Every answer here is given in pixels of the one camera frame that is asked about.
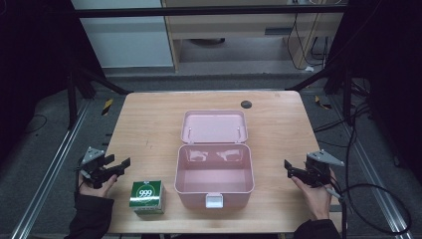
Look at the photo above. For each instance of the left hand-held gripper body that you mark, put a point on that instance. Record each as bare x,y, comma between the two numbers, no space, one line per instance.
94,166

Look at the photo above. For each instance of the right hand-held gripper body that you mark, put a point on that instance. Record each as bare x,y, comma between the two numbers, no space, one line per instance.
319,167

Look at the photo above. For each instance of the green and white medicine box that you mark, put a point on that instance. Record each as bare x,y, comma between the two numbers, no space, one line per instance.
146,196

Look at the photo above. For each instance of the pink plastic storage box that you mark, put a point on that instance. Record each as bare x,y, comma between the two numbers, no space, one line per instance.
214,172

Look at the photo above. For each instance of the person's left hand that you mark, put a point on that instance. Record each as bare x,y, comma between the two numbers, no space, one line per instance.
99,190

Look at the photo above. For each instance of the person's right hand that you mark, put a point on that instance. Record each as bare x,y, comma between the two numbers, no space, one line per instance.
315,199

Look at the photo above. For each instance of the yellow and black tape strip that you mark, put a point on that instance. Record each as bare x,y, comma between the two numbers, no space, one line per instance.
107,107
322,103

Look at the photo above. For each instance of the black metal stand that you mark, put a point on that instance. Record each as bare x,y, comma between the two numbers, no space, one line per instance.
347,93
72,99

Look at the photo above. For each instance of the black round table grommet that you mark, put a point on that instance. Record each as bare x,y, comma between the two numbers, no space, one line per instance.
246,104

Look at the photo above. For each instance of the white plug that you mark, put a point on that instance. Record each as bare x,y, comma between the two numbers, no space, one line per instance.
309,69

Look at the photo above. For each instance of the white cabinet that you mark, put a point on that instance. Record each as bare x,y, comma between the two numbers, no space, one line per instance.
126,43

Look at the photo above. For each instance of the light wooden desk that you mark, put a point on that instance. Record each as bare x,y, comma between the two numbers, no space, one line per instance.
232,26

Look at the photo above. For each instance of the black horizontal bar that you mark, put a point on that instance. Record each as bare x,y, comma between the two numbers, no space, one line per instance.
209,11

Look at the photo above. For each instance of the aluminium floor rail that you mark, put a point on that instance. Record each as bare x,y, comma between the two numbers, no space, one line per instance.
371,172
49,172

